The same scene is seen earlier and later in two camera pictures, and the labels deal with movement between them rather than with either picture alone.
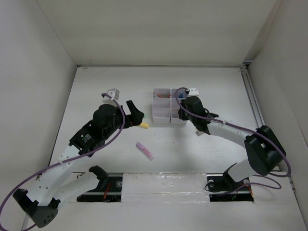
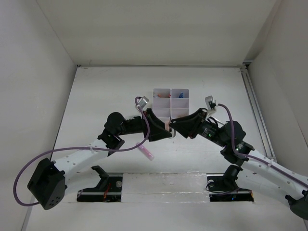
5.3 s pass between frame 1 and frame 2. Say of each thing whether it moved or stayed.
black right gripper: moved
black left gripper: moved
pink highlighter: stayed
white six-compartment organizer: stayed
